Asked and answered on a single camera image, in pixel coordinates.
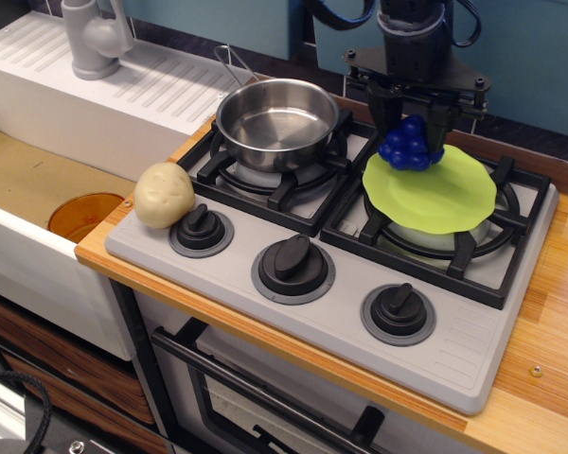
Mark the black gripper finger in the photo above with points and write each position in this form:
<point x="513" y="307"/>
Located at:
<point x="439" y="120"/>
<point x="385" y="106"/>

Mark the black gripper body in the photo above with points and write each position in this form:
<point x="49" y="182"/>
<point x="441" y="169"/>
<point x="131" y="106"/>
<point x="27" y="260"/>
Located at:
<point x="417" y="57"/>

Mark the blue blueberry cluster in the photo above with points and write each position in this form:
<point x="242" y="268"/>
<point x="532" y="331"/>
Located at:
<point x="406" y="146"/>

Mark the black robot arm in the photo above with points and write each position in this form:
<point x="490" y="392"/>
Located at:
<point x="404" y="10"/>

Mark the lime green plate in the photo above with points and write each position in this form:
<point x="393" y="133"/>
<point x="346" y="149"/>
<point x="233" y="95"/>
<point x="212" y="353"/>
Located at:
<point x="454" y="195"/>

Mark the stainless steel pot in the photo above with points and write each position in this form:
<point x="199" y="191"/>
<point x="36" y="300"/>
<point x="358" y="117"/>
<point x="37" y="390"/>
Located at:
<point x="273" y="125"/>

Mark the grey toy stove top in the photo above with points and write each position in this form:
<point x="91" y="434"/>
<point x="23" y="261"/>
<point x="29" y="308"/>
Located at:
<point x="455" y="366"/>

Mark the middle black stove knob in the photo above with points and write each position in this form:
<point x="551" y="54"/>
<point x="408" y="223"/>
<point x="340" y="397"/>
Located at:
<point x="293" y="271"/>

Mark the black stove knob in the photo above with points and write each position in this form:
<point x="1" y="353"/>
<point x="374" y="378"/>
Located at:
<point x="398" y="315"/>
<point x="293" y="271"/>
<point x="201" y="233"/>

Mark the right black stove knob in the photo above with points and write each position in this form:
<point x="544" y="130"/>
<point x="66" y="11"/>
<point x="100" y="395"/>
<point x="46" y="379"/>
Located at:
<point x="398" y="315"/>

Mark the left black stove knob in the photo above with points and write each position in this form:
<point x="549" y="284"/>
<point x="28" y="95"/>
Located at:
<point x="201" y="233"/>

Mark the beige toy potato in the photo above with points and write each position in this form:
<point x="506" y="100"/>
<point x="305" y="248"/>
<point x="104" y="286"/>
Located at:
<point x="163" y="194"/>

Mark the right black burner grate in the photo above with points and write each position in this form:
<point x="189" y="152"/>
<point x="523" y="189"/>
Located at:
<point x="485" y="264"/>

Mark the black burner grate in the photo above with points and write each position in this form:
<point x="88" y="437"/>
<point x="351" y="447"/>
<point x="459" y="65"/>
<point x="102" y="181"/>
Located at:
<point x="299" y="200"/>
<point x="485" y="264"/>

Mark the left black burner grate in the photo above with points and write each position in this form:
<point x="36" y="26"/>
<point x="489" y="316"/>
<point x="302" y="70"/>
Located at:
<point x="299" y="200"/>

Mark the grey toy faucet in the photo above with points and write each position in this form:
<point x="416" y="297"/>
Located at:
<point x="96" y="43"/>

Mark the orange plastic cup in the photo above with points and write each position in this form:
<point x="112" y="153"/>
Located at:
<point x="76" y="218"/>

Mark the white toy sink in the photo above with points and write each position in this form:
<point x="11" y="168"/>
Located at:
<point x="62" y="137"/>

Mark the wood grain drawer front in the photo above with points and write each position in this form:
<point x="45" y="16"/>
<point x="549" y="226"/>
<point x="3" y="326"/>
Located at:
<point x="95" y="388"/>

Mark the left teal wall cabinet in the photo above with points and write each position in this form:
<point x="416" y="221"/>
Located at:
<point x="272" y="28"/>

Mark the black oven door handle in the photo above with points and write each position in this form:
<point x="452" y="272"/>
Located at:
<point x="359" y="440"/>

